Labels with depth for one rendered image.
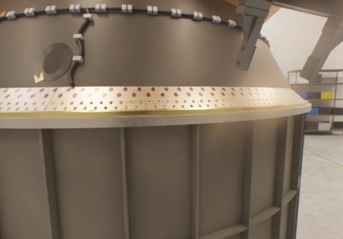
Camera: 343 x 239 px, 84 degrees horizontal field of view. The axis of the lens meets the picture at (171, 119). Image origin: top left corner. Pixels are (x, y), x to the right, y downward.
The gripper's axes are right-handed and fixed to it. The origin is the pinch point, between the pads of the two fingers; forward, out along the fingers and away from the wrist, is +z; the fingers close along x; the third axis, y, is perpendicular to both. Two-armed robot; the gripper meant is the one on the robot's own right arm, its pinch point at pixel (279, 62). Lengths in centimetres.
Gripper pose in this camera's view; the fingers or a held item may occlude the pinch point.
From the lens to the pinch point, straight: 39.9
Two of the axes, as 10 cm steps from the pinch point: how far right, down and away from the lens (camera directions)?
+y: 1.0, 5.1, -8.6
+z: -1.7, 8.6, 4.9
